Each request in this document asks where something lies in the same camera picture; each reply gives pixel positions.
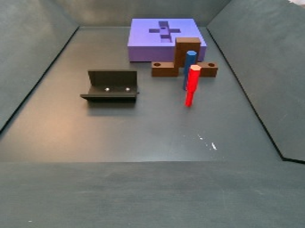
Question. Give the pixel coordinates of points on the brown T-shaped block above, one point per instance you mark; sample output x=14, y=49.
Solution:
x=186, y=55

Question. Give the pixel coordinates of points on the black angle bracket fixture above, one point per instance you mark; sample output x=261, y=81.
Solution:
x=111, y=86

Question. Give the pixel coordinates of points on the red hexagonal peg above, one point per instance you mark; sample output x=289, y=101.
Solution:
x=192, y=83

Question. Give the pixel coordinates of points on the purple board with cross slot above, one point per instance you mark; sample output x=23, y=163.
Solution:
x=152, y=39

